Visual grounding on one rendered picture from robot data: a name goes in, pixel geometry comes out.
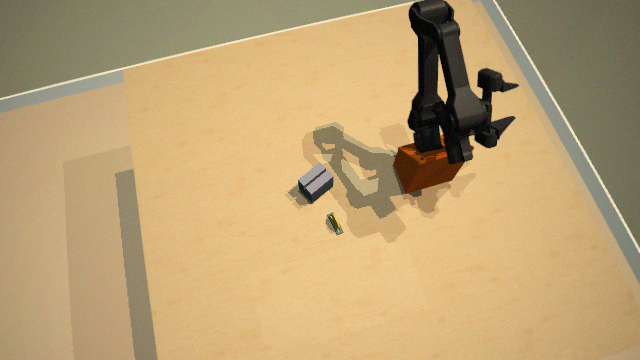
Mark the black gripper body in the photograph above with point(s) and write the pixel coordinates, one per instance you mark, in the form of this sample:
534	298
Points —
490	81

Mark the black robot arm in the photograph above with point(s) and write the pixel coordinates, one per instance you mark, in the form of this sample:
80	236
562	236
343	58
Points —
462	115

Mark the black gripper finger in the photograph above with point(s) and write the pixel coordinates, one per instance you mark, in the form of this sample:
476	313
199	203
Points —
507	86
501	125

